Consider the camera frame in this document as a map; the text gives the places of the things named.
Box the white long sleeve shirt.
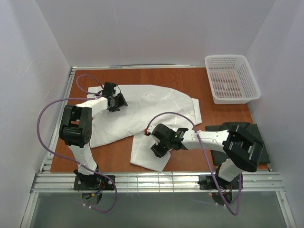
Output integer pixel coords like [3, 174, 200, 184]
[90, 85, 202, 172]

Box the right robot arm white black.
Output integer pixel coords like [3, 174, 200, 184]
[144, 123, 264, 185]

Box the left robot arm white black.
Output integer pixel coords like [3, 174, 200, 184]
[59, 82, 127, 185]

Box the dark striped folded shirt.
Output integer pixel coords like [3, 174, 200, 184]
[205, 122, 271, 166]

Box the white plastic basket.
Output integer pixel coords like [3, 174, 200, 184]
[205, 55, 261, 105]

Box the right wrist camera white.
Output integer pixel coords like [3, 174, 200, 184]
[144, 125, 156, 136]

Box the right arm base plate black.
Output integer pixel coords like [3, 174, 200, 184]
[198, 174, 240, 190]

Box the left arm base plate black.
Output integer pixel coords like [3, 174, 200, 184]
[73, 174, 116, 191]

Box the aluminium frame rail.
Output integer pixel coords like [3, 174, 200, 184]
[31, 65, 296, 228]

